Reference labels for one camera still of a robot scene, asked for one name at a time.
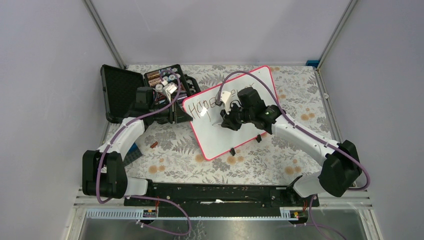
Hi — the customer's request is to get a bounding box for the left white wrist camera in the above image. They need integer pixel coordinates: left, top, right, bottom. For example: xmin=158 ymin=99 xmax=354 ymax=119
xmin=161 ymin=81 xmax=178 ymax=102

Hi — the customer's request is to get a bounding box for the floral patterned table mat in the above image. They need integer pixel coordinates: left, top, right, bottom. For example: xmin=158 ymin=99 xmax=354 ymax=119
xmin=125 ymin=66 xmax=332 ymax=185

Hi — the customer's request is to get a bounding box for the blue corner bracket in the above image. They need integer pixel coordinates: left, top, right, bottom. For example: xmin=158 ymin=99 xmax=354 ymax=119
xmin=305 ymin=60 xmax=320 ymax=68

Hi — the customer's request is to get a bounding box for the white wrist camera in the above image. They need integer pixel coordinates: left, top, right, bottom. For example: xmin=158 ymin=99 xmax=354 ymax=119
xmin=215 ymin=90 xmax=232 ymax=115
xmin=161 ymin=81 xmax=178 ymax=102

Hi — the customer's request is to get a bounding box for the white slotted cable duct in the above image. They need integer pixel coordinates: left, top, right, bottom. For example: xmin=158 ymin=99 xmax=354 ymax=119
xmin=86 ymin=207 xmax=301 ymax=221

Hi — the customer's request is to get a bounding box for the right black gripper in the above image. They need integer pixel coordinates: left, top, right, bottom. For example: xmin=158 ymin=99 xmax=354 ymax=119
xmin=220 ymin=101 xmax=254 ymax=132

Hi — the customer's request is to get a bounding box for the purple cable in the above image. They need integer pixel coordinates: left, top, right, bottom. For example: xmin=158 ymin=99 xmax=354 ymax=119
xmin=215 ymin=70 xmax=372 ymax=240
xmin=95 ymin=69 xmax=194 ymax=236

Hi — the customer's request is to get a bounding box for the black poker chip case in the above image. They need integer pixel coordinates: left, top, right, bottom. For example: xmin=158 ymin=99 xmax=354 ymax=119
xmin=100 ymin=64 xmax=201 ymax=126

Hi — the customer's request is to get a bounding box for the brown marker cap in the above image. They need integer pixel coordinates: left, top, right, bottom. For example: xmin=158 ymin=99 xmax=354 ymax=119
xmin=150 ymin=141 xmax=158 ymax=149

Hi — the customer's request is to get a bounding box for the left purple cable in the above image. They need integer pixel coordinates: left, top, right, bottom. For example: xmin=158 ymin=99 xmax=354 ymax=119
xmin=95 ymin=69 xmax=194 ymax=236

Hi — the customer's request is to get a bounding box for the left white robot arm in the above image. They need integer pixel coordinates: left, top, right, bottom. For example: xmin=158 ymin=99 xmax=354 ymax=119
xmin=82 ymin=83 xmax=182 ymax=206

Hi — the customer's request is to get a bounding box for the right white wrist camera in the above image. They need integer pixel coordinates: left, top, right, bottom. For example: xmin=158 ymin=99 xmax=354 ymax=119
xmin=215 ymin=90 xmax=232 ymax=115

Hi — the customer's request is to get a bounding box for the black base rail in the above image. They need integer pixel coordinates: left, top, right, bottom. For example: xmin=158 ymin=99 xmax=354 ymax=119
xmin=124 ymin=182 xmax=320 ymax=218

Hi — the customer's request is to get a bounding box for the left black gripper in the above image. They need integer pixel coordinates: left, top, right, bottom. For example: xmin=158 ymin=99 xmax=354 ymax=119
xmin=149 ymin=96 xmax=193 ymax=124

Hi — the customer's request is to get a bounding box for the pink framed whiteboard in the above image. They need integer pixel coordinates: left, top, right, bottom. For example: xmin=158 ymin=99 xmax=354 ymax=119
xmin=182 ymin=65 xmax=277 ymax=160

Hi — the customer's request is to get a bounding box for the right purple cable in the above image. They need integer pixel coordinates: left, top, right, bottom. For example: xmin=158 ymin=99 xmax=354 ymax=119
xmin=215 ymin=70 xmax=372 ymax=240

